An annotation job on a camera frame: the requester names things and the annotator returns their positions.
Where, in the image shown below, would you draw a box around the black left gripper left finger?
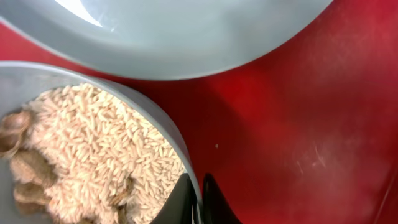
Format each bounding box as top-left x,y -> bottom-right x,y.
150,173 -> 197,224

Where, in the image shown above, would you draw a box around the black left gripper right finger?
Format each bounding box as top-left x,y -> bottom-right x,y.
203,173 -> 242,224

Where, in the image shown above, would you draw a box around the rice and peanut leftovers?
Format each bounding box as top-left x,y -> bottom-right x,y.
1,83 -> 185,223

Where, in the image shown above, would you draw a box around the light blue bowl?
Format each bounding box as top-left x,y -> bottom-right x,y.
1,60 -> 204,223

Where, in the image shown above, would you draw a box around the red serving tray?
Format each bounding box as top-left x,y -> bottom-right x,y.
0,0 -> 398,224

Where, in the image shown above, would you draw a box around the light blue plate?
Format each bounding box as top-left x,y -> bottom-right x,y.
1,0 -> 330,80

